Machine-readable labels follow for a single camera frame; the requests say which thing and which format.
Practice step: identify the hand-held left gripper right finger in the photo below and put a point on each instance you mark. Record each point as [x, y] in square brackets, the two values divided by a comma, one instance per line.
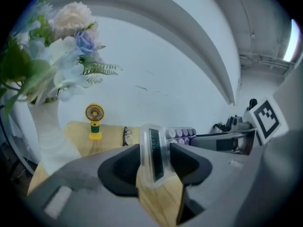
[220, 174]

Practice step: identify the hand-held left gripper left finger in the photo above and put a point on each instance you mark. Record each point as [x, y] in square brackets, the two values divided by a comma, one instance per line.
[82, 181]

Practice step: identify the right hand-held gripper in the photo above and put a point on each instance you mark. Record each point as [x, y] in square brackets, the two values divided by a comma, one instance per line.
[267, 119]

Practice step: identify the small purple box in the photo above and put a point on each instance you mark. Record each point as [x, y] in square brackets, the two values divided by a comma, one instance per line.
[157, 150]

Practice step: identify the white ribbed vase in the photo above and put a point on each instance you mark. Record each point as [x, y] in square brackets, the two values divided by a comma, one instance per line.
[52, 136]

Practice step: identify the person's light grey shirt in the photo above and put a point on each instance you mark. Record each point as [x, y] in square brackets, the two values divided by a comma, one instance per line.
[284, 174]

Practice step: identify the yellow handheld fan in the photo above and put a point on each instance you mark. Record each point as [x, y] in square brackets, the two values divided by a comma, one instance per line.
[94, 113]

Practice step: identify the white vase with flowers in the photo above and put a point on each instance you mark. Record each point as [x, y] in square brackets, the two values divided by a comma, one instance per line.
[71, 18]

